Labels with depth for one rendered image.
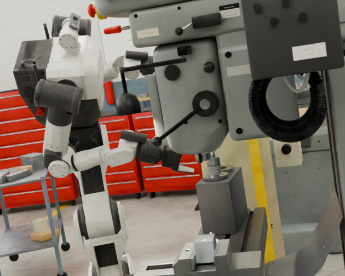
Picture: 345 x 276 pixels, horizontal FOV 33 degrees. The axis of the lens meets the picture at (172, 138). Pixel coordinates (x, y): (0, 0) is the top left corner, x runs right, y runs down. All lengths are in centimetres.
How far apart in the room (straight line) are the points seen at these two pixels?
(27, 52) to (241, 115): 98
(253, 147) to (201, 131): 186
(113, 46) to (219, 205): 927
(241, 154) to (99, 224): 139
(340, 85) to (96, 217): 117
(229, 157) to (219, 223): 148
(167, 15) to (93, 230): 104
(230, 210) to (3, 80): 1028
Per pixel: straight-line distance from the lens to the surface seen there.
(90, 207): 232
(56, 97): 201
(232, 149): 347
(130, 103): 168
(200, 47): 159
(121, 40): 1111
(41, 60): 219
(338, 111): 152
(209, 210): 203
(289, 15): 130
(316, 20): 130
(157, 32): 158
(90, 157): 216
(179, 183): 647
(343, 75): 151
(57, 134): 210
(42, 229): 483
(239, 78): 156
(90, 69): 213
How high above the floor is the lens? 161
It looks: 8 degrees down
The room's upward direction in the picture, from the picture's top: 9 degrees counter-clockwise
